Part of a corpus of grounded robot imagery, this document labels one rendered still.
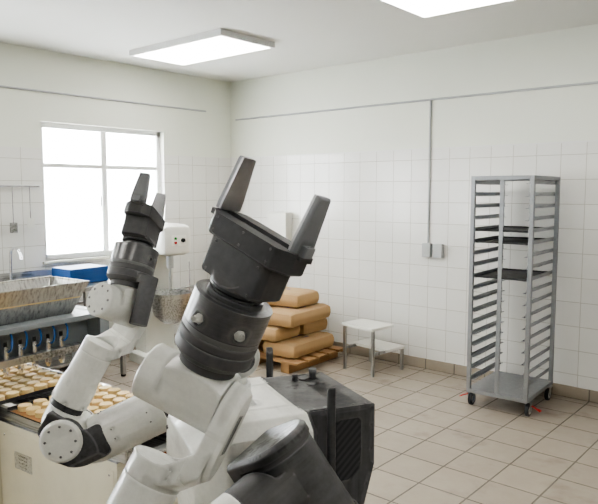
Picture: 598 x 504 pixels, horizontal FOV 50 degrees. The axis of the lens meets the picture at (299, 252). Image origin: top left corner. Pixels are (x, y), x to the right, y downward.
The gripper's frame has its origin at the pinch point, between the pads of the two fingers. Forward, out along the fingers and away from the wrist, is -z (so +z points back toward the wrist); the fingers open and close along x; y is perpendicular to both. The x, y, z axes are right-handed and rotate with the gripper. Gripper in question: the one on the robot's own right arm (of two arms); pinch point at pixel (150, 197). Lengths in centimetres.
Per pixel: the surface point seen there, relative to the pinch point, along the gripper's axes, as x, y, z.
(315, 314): -504, 11, -78
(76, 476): -105, 44, 66
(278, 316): -479, 43, -66
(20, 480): -125, 72, 74
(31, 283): -147, 104, -4
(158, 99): -479, 214, -278
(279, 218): -551, 73, -188
